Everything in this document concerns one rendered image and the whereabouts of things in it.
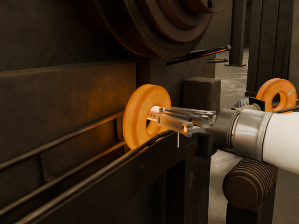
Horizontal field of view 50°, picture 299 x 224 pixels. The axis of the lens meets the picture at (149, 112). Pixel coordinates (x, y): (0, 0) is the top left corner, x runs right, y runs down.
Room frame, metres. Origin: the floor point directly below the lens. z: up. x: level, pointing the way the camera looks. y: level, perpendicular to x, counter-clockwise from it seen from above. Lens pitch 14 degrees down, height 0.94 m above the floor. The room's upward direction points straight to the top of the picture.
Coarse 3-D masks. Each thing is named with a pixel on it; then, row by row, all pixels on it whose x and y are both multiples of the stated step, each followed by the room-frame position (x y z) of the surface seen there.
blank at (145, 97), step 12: (132, 96) 0.66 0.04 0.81; (144, 96) 0.65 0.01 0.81; (156, 96) 0.69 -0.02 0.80; (168, 96) 0.73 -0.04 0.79; (132, 108) 0.64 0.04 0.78; (144, 108) 0.65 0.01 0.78; (132, 120) 0.63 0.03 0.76; (144, 120) 0.65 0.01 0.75; (132, 132) 0.63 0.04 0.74; (144, 132) 0.65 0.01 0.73; (156, 132) 0.70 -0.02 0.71; (132, 144) 0.64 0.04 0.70
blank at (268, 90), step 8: (272, 80) 1.07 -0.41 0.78; (280, 80) 1.06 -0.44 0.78; (264, 88) 1.05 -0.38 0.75; (272, 88) 1.05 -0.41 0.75; (280, 88) 1.06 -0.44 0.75; (288, 88) 1.07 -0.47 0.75; (256, 96) 1.06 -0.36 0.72; (264, 96) 1.04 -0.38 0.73; (272, 96) 1.05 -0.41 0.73; (280, 96) 1.10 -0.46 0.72; (288, 96) 1.08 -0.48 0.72; (296, 96) 1.09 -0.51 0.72; (280, 104) 1.09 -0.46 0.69; (288, 104) 1.08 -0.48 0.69; (288, 112) 1.08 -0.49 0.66
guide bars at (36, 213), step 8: (160, 136) 0.68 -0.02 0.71; (144, 144) 0.63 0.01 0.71; (128, 152) 0.59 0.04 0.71; (136, 152) 0.60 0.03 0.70; (120, 160) 0.56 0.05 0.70; (104, 168) 0.53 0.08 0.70; (112, 168) 0.54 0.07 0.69; (96, 176) 0.50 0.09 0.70; (80, 184) 0.48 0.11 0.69; (88, 184) 0.49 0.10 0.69; (64, 192) 0.45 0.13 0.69; (72, 192) 0.46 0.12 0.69; (56, 200) 0.43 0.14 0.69; (64, 200) 0.44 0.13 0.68; (40, 208) 0.41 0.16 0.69; (48, 208) 0.42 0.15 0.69; (24, 216) 0.39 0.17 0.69; (32, 216) 0.40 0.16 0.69
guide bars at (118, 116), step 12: (108, 120) 0.66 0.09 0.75; (120, 120) 0.70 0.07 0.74; (72, 132) 0.58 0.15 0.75; (84, 132) 0.60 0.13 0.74; (120, 132) 0.70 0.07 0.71; (48, 144) 0.53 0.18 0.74; (120, 144) 0.66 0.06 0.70; (24, 156) 0.49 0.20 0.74; (48, 156) 0.53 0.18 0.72; (96, 156) 0.60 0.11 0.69; (0, 168) 0.45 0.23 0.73; (48, 168) 0.53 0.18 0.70; (84, 168) 0.57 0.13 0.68; (48, 180) 0.52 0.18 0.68; (60, 180) 0.52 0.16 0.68; (36, 192) 0.48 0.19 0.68; (60, 192) 0.52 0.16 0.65; (12, 204) 0.44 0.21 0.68; (0, 216) 0.42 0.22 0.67
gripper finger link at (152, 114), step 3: (150, 111) 0.68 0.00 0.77; (153, 111) 0.68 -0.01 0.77; (150, 114) 0.67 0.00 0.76; (153, 114) 0.67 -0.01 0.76; (156, 114) 0.66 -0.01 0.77; (147, 117) 0.67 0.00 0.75; (150, 117) 0.67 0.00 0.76; (153, 117) 0.67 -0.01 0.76; (156, 117) 0.66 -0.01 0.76; (159, 117) 0.64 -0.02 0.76; (159, 120) 0.64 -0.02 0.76
